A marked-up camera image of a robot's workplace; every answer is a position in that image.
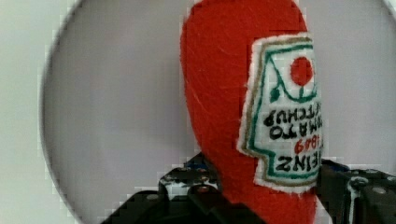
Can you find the red felt ketchup bottle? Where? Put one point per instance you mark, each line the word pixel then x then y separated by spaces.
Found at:
pixel 254 103

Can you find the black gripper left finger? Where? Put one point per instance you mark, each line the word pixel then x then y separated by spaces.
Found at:
pixel 190 194

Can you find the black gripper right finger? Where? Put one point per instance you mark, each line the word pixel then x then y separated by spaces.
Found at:
pixel 356 196

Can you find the lavender round plate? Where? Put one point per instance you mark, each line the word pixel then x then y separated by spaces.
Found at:
pixel 114 118

